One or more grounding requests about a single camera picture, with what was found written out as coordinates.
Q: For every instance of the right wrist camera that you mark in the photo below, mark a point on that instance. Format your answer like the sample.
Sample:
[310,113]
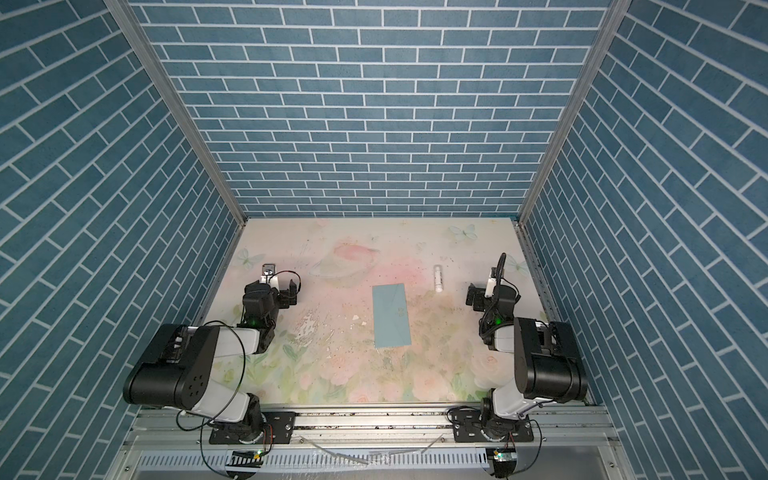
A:
[491,283]

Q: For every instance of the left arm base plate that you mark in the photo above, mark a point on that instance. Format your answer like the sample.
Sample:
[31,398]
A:
[266,428]

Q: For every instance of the white glue stick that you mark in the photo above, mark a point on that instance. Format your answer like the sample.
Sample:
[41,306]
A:
[438,279]

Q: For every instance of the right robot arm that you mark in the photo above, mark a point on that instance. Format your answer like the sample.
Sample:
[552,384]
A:
[547,365]

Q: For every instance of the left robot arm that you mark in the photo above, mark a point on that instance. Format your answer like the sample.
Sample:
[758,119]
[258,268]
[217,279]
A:
[175,368]

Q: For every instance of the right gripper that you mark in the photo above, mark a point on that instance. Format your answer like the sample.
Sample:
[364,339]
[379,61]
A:
[476,291]

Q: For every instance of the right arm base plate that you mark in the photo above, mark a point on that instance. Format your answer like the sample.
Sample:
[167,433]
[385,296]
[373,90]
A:
[471,425]

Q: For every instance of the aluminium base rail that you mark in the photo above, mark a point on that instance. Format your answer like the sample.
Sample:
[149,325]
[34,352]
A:
[403,426]

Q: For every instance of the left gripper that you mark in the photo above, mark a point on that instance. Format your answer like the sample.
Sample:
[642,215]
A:
[288,296]

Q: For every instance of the teal envelope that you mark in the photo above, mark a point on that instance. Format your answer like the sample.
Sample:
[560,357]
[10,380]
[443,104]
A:
[391,320]

